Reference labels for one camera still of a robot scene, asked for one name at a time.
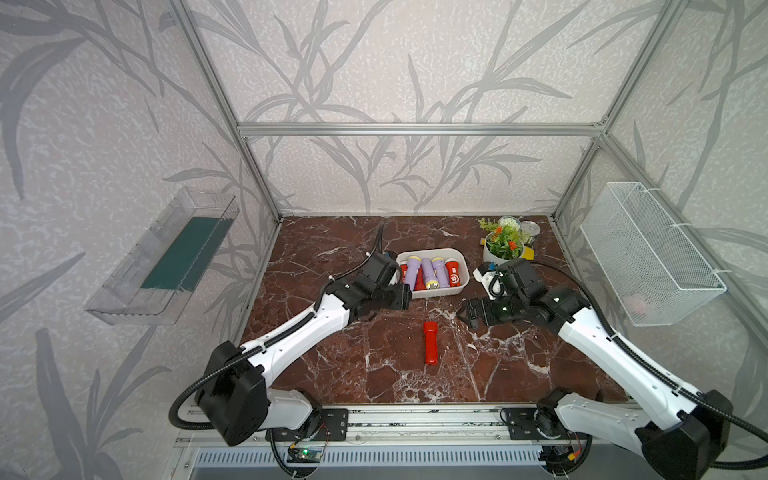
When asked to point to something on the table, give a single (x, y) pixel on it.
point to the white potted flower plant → (505, 241)
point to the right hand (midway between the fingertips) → (469, 310)
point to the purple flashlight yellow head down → (431, 281)
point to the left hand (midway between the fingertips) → (405, 294)
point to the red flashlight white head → (403, 269)
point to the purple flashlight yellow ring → (441, 271)
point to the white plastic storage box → (458, 253)
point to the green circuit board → (304, 455)
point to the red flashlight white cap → (453, 272)
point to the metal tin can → (531, 229)
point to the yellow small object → (528, 253)
